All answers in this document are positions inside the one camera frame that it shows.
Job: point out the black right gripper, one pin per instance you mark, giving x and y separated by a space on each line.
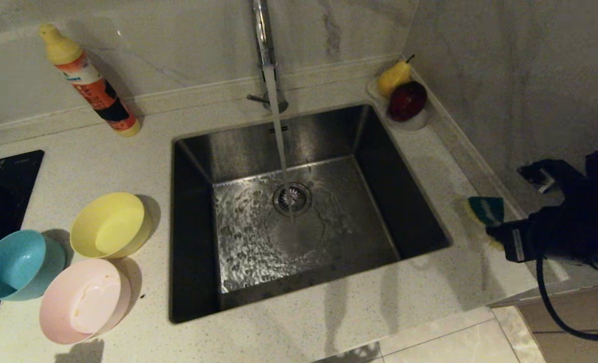
546 237

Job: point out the green and yellow sponge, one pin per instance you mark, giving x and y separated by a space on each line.
486 209

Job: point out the orange dish soap bottle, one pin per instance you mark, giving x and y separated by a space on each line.
95 85

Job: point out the stainless steel sink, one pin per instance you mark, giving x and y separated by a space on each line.
339 237

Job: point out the metal sink drain strainer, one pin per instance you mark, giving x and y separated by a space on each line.
300 201

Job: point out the beige wooden cabinet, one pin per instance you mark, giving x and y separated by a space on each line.
581 322

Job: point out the small white dish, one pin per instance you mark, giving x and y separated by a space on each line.
414 126

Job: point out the dark red apple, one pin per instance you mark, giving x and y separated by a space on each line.
407 101

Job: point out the yellow pear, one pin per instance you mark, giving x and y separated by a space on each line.
393 78

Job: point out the running water stream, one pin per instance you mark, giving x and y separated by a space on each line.
279 131

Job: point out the chrome faucet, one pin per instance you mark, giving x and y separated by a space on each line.
262 35

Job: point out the yellow plastic bowl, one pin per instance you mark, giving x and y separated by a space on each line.
107 227

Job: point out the pink plastic bowl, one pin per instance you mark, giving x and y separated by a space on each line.
82 302

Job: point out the blue plastic bowl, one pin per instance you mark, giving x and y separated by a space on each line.
11 264

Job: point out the black induction cooktop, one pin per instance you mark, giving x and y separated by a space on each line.
1 191

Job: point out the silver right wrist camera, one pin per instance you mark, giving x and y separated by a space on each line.
546 176

